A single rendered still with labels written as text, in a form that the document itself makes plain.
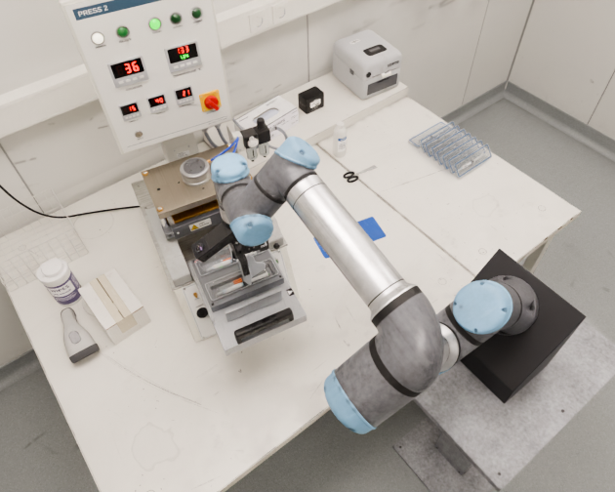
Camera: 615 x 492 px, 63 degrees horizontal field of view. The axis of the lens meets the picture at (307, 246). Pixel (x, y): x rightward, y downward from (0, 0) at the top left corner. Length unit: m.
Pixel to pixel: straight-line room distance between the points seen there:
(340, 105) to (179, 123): 0.88
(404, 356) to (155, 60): 0.93
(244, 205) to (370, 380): 0.39
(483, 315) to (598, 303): 1.63
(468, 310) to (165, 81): 0.93
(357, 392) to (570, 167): 2.70
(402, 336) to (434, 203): 1.10
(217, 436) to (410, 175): 1.14
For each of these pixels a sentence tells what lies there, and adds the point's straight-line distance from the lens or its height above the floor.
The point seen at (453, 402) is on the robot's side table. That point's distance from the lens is 1.45.
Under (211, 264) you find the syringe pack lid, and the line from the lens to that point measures 1.35.
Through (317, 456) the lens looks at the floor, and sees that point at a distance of 2.15.
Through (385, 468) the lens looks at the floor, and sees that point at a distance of 2.15.
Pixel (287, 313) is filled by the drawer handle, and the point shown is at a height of 1.01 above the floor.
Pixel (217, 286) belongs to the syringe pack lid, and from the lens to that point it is 1.30.
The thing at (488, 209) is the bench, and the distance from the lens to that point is 1.88.
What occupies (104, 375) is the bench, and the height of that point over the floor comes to 0.75.
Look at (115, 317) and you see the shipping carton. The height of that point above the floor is 0.84.
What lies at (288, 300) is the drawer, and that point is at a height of 0.97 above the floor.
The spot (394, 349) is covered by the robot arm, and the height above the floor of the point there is 1.36.
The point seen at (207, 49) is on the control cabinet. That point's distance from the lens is 1.38.
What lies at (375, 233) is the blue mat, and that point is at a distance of 1.72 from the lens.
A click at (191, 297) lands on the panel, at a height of 0.89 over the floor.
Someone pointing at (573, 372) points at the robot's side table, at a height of 0.75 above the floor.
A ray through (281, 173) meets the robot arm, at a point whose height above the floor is 1.45.
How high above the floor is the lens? 2.07
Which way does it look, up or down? 52 degrees down
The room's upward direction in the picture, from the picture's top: 2 degrees counter-clockwise
